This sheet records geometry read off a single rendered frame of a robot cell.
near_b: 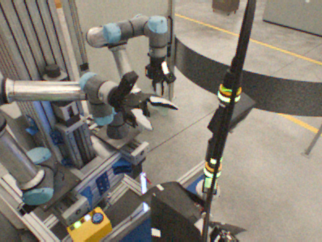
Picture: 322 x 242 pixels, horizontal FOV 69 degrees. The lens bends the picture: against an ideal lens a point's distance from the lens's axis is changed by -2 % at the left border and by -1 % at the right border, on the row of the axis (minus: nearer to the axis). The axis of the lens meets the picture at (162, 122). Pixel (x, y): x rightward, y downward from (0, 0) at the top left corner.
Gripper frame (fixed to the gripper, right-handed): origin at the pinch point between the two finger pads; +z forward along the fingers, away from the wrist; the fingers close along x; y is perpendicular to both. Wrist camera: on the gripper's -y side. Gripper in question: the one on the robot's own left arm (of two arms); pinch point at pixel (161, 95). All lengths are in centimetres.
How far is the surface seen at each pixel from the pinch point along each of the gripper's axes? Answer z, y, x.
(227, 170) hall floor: 143, 3, -97
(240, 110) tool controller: 20, -20, -43
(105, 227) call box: 37, -20, 50
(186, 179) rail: 57, -16, -6
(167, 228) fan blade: 3, -49, 40
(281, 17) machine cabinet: 122, 198, -570
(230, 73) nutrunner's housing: -43, -51, 26
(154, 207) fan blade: -1, -43, 40
